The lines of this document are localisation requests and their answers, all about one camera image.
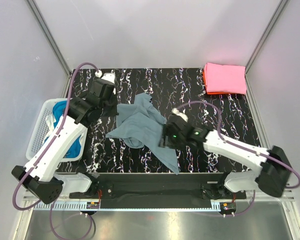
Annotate grey-blue t shirt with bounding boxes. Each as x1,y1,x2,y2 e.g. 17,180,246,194
105,93,180,175

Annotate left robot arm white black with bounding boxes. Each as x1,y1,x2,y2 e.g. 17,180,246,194
11,73,118,204

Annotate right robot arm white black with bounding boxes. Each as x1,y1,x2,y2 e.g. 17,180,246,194
159,114,292,198

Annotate bright blue t shirt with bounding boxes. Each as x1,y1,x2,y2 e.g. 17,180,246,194
42,100,83,159

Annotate orange folded t shirt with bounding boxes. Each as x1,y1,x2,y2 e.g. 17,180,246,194
202,71,230,95

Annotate white cloth in basket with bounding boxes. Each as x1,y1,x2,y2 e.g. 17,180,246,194
45,114,56,133

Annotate pink folded t shirt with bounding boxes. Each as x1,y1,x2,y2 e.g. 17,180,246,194
203,62,247,95

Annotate white plastic laundry basket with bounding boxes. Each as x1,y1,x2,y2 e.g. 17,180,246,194
26,98,88,162

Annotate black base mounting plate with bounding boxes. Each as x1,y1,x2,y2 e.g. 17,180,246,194
69,173,247,205

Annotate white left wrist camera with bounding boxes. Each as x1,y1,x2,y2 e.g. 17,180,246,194
95,70,116,84

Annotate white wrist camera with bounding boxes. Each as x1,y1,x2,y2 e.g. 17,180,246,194
95,70,116,84
171,108,189,122

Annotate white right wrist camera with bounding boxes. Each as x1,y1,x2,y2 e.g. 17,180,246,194
171,108,189,122

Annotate right aluminium frame post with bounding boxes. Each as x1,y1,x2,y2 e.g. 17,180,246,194
244,0,291,76

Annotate aluminium frame post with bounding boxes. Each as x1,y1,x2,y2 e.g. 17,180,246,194
25,0,72,77
244,0,291,76

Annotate left aluminium frame post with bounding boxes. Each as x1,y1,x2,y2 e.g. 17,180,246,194
25,0,72,77

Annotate white slotted cable duct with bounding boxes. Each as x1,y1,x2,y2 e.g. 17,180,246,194
33,201,222,213

